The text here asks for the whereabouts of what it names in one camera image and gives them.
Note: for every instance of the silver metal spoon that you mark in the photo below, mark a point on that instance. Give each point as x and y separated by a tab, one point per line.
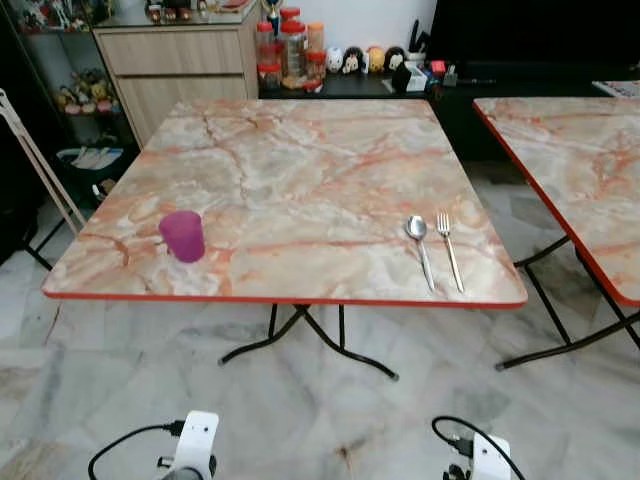
416	228

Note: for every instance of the black flat television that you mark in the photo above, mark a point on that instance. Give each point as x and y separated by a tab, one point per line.
530	30

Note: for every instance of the dark basket with papers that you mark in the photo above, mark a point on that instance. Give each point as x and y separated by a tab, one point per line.
90	160

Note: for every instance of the black plush toy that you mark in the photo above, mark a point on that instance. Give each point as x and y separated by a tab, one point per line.
354	61
396	59

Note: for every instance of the purple plastic cup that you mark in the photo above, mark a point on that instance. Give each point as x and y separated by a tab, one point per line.
183	238

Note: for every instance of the white tissue box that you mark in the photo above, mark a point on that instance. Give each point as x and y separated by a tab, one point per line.
408	80

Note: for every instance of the tall red-lid snack jar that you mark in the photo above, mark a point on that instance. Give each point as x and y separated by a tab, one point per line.
294	55

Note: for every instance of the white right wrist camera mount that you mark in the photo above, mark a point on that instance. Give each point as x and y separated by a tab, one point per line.
490	458

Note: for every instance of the white metal rack frame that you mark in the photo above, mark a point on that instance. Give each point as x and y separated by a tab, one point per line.
40	160

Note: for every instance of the orange plastic jar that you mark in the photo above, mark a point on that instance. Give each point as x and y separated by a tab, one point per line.
316	38

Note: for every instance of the yellow plush toy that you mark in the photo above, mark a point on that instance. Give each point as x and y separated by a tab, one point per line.
376	60

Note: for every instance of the silver metal fork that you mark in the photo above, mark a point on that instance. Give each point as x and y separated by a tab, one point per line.
451	255

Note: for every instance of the printed magazine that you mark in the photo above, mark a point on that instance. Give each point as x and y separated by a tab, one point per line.
618	88

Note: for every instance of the red-lid plastic jar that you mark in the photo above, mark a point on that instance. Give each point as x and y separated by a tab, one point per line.
265	45

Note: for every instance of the light wooden drawer cabinet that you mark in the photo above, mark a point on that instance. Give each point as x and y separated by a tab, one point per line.
180	50

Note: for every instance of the marble-pattern folding table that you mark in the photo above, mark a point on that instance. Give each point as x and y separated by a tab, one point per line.
300	180
590	160

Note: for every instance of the black display shelf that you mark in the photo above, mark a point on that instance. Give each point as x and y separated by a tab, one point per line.
40	60

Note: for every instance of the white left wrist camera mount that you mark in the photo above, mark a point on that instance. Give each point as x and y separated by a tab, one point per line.
198	435

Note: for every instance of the white plush toy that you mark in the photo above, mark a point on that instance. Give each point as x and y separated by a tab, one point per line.
335	60

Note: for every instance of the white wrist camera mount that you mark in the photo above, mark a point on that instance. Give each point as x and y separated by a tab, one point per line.
490	458
198	435

